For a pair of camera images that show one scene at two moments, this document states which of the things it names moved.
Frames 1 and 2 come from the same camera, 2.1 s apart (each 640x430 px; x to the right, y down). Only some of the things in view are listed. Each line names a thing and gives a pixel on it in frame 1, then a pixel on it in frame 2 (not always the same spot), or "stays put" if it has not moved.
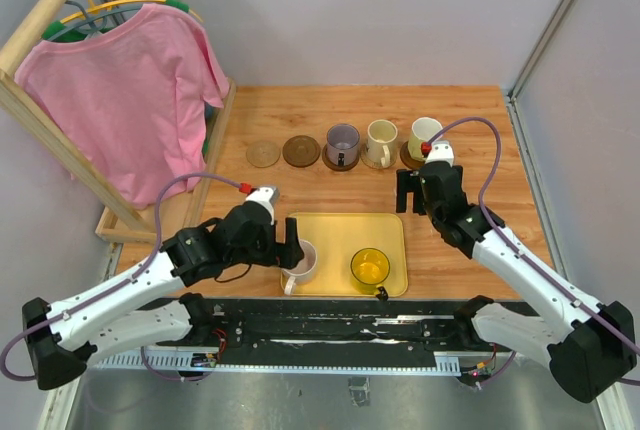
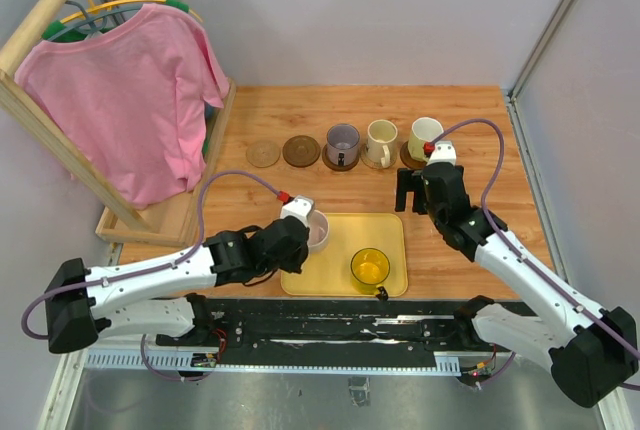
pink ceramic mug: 303,271 to 318,225
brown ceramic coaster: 339,168 stays put
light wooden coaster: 263,154 stays put
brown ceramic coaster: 408,158 stays put
